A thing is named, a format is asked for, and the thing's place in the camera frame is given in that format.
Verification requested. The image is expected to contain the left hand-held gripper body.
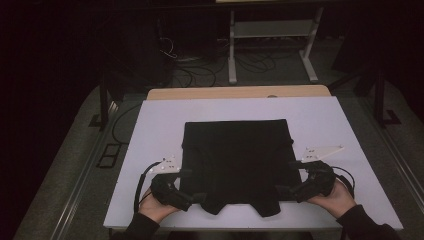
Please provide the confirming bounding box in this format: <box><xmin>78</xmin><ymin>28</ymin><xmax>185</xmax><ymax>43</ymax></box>
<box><xmin>148</xmin><ymin>154</ymin><xmax>194</xmax><ymax>213</ymax></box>

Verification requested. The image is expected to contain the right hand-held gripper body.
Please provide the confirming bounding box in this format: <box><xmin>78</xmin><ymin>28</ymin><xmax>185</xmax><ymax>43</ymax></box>
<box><xmin>291</xmin><ymin>144</ymin><xmax>345</xmax><ymax>204</ymax></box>

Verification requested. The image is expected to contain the black tank top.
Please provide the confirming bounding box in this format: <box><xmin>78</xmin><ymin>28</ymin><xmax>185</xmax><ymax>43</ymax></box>
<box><xmin>180</xmin><ymin>118</ymin><xmax>303</xmax><ymax>218</ymax></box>

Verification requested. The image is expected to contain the person's left hand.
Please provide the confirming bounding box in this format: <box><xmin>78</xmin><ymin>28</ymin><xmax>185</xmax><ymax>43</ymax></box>
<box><xmin>138</xmin><ymin>190</ymin><xmax>181</xmax><ymax>224</ymax></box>

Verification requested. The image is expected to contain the person's right hand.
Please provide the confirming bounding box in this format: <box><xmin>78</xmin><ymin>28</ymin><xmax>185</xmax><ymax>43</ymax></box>
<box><xmin>306</xmin><ymin>179</ymin><xmax>358</xmax><ymax>219</ymax></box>

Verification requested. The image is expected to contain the white board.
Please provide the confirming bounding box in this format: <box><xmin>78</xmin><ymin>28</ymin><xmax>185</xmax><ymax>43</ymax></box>
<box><xmin>103</xmin><ymin>96</ymin><xmax>404</xmax><ymax>231</ymax></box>

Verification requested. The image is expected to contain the black metal stand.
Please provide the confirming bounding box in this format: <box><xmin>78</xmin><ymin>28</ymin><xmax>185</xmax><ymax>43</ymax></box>
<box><xmin>328</xmin><ymin>64</ymin><xmax>402</xmax><ymax>129</ymax></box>
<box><xmin>89</xmin><ymin>74</ymin><xmax>126</xmax><ymax>131</ymax></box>

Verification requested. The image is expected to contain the left hand-held gripper cable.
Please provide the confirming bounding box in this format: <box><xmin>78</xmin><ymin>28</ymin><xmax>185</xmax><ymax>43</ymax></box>
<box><xmin>133</xmin><ymin>161</ymin><xmax>163</xmax><ymax>214</ymax></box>

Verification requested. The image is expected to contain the hand-held gripper cable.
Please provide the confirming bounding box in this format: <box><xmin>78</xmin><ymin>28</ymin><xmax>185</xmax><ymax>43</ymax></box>
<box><xmin>331</xmin><ymin>165</ymin><xmax>356</xmax><ymax>199</ymax></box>
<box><xmin>133</xmin><ymin>161</ymin><xmax>163</xmax><ymax>214</ymax></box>

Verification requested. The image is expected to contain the right hand-held gripper cable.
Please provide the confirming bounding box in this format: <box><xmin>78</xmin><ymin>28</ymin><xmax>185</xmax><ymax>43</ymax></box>
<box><xmin>331</xmin><ymin>165</ymin><xmax>356</xmax><ymax>199</ymax></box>

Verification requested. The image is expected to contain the metal floor rail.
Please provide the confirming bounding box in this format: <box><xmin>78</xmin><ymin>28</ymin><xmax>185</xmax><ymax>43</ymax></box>
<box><xmin>363</xmin><ymin>99</ymin><xmax>424</xmax><ymax>211</ymax></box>
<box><xmin>49</xmin><ymin>99</ymin><xmax>121</xmax><ymax>240</ymax></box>

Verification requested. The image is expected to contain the black floor cable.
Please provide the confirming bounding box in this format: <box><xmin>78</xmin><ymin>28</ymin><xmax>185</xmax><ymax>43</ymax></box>
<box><xmin>111</xmin><ymin>103</ymin><xmax>143</xmax><ymax>146</ymax></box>

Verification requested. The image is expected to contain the bundle of black floor cables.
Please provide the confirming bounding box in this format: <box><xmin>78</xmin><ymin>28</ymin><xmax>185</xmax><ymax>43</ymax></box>
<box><xmin>173</xmin><ymin>49</ymin><xmax>278</xmax><ymax>88</ymax></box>

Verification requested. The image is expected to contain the thin white cable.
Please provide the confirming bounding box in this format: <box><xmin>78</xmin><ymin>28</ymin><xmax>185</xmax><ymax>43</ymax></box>
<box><xmin>159</xmin><ymin>36</ymin><xmax>178</xmax><ymax>60</ymax></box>

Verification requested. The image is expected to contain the white metal table frame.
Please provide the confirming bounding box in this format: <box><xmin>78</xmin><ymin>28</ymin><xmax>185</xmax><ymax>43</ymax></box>
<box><xmin>215</xmin><ymin>0</ymin><xmax>325</xmax><ymax>85</ymax></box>

